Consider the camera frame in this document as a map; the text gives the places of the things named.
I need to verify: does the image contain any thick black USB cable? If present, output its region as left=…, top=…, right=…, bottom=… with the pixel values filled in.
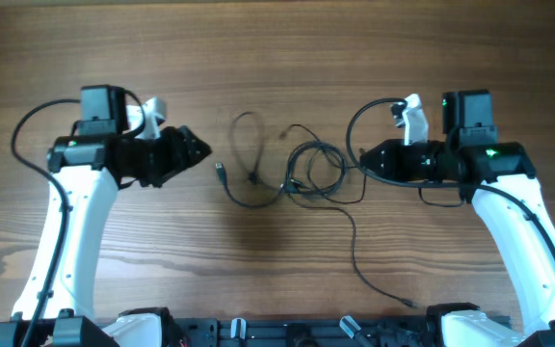
left=215, top=139, right=368, bottom=209

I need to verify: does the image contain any thin black cable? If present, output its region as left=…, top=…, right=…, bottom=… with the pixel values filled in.
left=229, top=111, right=419, bottom=309

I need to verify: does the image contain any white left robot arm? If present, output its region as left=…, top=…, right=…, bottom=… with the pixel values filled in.
left=0, top=85, right=212, bottom=346

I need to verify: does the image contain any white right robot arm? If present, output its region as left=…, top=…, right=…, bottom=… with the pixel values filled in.
left=351, top=90, right=555, bottom=346

